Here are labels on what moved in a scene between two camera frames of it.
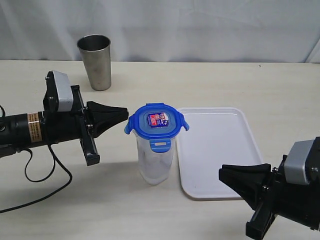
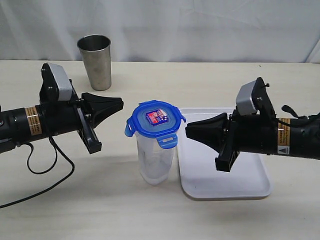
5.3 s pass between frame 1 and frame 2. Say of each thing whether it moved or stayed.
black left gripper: moved
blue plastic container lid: moved
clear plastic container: moved
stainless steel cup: stayed
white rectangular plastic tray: stayed
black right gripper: moved
